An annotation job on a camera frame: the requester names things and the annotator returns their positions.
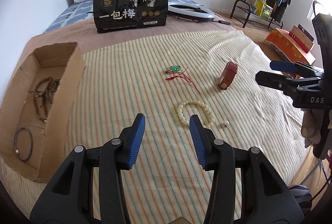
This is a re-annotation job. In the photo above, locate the white bead bracelet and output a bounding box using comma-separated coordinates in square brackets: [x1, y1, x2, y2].
[177, 99, 216, 129]

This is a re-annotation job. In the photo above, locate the green jade pendant red cord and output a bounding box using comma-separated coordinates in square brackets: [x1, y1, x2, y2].
[165, 65, 201, 95]

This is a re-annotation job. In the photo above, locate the white gloved right hand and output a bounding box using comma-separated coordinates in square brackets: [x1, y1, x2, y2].
[301, 109, 323, 148]

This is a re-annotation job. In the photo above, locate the orange gift box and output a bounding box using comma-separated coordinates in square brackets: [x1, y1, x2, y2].
[265, 24, 316, 65]

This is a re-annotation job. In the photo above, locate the striped yellow cloth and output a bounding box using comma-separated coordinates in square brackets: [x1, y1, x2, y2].
[0, 29, 310, 224]

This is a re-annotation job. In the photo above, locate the brown cardboard box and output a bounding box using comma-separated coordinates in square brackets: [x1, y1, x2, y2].
[1, 43, 85, 183]

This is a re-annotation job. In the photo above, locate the black snack bag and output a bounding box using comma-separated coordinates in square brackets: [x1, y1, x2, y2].
[93, 0, 168, 33]

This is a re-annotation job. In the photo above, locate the brown bed blanket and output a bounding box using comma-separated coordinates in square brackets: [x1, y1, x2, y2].
[21, 16, 242, 60]

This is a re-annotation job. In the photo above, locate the blue checkered bed sheet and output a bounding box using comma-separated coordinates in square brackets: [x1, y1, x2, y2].
[44, 0, 200, 33]

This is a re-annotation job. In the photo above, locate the ring light black cable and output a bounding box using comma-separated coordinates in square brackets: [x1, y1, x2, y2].
[165, 13, 231, 26]

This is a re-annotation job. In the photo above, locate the black cord bracelet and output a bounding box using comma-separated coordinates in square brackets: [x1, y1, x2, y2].
[14, 127, 34, 162]

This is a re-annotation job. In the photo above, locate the brown wooden bead necklace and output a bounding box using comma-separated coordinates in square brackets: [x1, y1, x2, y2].
[31, 77, 61, 124]

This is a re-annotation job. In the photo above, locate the white ring light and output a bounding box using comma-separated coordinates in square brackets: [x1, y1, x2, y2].
[168, 2, 215, 22]

